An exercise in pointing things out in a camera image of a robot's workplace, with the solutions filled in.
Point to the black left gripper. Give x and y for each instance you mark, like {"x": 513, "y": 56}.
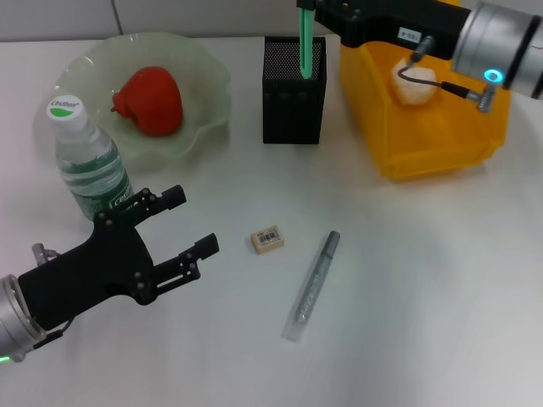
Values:
{"x": 93, "y": 271}

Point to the clear green-label water bottle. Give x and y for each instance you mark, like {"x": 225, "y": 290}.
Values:
{"x": 89, "y": 161}

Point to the yellow plastic bin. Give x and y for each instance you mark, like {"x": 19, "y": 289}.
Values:
{"x": 441, "y": 135}

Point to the beige eraser with barcode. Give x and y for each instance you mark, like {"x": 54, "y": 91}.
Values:
{"x": 266, "y": 241}

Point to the black mesh pen holder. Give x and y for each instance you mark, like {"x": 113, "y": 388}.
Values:
{"x": 292, "y": 106}

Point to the red-orange fruit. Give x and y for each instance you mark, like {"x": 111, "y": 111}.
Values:
{"x": 152, "y": 102}

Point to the grey pen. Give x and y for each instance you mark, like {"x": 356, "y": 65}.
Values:
{"x": 314, "y": 284}

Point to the mint green pen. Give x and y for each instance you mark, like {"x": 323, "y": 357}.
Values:
{"x": 306, "y": 42}

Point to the pale green glass fruit plate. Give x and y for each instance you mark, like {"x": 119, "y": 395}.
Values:
{"x": 199, "y": 106}

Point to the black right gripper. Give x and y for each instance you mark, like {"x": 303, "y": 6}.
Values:
{"x": 407, "y": 21}

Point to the white paper ball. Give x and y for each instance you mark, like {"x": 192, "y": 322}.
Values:
{"x": 413, "y": 91}

